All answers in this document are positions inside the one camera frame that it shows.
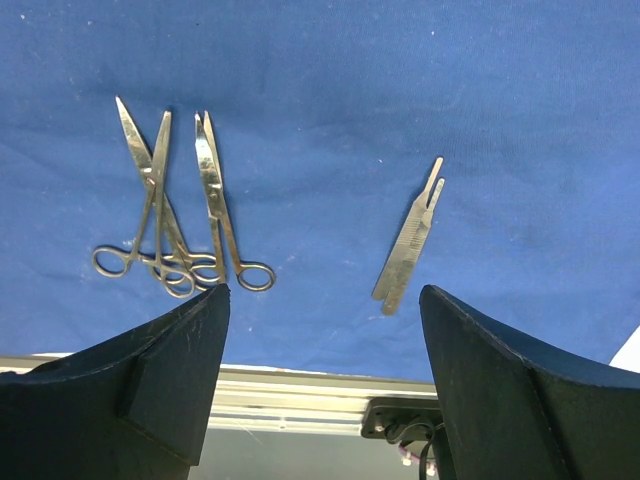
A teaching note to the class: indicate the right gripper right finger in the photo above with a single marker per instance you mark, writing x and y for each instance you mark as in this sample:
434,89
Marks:
515,407

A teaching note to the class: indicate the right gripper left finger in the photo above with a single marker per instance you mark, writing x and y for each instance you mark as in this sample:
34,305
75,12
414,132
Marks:
135,406

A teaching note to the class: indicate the steel surgical scissors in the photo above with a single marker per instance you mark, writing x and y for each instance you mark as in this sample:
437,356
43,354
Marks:
218,214

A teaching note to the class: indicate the blue surgical cloth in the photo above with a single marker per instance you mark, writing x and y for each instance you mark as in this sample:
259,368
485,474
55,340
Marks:
328,116

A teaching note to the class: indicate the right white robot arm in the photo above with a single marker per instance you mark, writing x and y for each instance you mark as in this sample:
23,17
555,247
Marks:
627,352

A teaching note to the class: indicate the aluminium front rail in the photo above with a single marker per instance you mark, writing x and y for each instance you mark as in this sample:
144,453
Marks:
268,399

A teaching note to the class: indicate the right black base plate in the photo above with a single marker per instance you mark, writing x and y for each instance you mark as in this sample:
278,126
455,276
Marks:
401,420

